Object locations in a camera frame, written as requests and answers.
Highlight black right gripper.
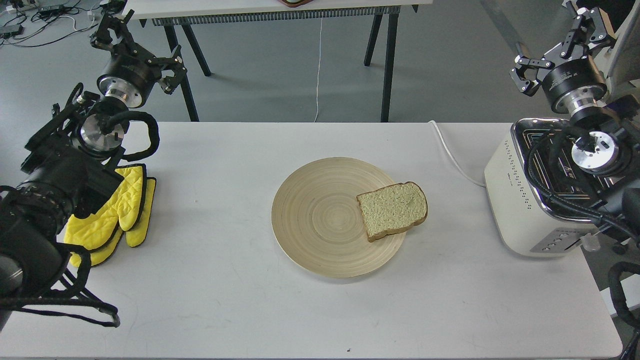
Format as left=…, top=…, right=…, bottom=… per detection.
left=509, top=0, right=617, bottom=114

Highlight round bamboo plate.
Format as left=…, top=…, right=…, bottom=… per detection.
left=270, top=157, right=406, bottom=279

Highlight floor cables and power strip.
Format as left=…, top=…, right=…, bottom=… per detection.
left=0, top=0, right=126, bottom=49

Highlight white toaster power cable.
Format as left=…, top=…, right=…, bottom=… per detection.
left=428, top=120, right=487, bottom=188

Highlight yellow oven mitt upper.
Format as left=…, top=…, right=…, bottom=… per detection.
left=62, top=163, right=147, bottom=251

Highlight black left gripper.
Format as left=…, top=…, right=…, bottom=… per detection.
left=90, top=11, right=188, bottom=109

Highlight white hanging cable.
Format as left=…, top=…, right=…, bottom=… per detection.
left=314, top=18, right=323, bottom=123

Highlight cream white toaster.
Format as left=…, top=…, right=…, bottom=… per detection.
left=484, top=117, right=623, bottom=258

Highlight white chair frame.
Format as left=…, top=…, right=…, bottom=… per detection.
left=602, top=0, right=640, bottom=103

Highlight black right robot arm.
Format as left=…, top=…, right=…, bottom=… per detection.
left=511, top=0, right=639, bottom=245

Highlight yellow oven mitt lower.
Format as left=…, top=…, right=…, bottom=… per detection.
left=80, top=177, right=157, bottom=267

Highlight slice of bread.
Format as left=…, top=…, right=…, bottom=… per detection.
left=356, top=181, right=428, bottom=242

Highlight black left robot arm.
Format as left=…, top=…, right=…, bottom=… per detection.
left=0, top=9, right=187, bottom=328

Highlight white background table black legs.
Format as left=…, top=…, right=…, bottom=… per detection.
left=123, top=0, right=426, bottom=123

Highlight yellow oven mitt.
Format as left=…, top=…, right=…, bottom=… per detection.
left=62, top=163, right=147, bottom=251
left=80, top=177, right=157, bottom=267

